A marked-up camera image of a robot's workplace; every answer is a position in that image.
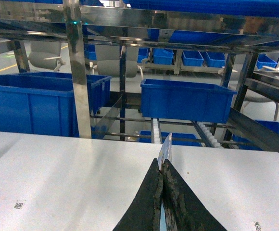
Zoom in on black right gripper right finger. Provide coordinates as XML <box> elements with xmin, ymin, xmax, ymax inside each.
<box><xmin>161</xmin><ymin>159</ymin><xmax>225</xmax><ymax>231</ymax></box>

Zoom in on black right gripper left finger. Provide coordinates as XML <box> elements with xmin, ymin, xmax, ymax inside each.
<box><xmin>114</xmin><ymin>158</ymin><xmax>163</xmax><ymax>231</ymax></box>

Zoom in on flower gift bag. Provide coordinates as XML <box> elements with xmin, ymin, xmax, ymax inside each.
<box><xmin>158</xmin><ymin>133</ymin><xmax>172</xmax><ymax>231</ymax></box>

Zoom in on blue bin on rollers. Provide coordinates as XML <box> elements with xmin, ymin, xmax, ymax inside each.
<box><xmin>140</xmin><ymin>79</ymin><xmax>237</xmax><ymax>123</ymax></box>

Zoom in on small qr code sticker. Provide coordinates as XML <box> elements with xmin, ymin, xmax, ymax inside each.
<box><xmin>14</xmin><ymin>200</ymin><xmax>26</xmax><ymax>209</ymax></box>

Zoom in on blue bin behind table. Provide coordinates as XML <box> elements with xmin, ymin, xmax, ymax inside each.
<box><xmin>0</xmin><ymin>72</ymin><xmax>111</xmax><ymax>138</ymax></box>

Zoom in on stainless steel rack post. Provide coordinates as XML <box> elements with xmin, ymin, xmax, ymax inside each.
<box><xmin>63</xmin><ymin>0</ymin><xmax>92</xmax><ymax>139</ymax></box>

